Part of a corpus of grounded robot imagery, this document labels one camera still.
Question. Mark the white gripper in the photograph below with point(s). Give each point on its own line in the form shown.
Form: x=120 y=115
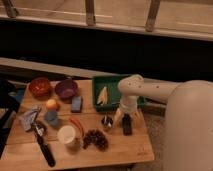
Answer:
x=128 y=105

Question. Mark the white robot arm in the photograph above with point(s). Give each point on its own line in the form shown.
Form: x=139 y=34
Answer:
x=188 y=140

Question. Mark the green plastic tray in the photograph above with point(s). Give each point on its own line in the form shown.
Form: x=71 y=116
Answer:
x=109 y=82

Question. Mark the small metal cup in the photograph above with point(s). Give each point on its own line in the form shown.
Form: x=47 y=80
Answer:
x=107 y=122

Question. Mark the yellow banana pieces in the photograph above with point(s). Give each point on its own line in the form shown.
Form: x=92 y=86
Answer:
x=103 y=96

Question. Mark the red chili pepper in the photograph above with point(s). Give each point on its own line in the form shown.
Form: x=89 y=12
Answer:
x=77 y=123

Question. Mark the white cup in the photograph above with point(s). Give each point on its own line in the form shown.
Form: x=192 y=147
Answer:
x=67 y=135

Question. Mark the purple bowl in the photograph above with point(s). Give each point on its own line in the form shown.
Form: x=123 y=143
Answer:
x=66 y=88

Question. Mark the wooden table board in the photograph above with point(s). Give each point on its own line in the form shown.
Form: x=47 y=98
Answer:
x=22 y=153

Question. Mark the red yellow apple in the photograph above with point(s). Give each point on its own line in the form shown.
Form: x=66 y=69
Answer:
x=52 y=104

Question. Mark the red bowl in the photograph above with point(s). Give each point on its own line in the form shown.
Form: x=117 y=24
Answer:
x=40 y=86

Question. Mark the grey crumpled cloth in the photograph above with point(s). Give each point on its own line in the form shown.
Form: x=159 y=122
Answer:
x=28 y=117

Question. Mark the black handled peeler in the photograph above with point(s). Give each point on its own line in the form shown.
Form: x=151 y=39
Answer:
x=39 y=132

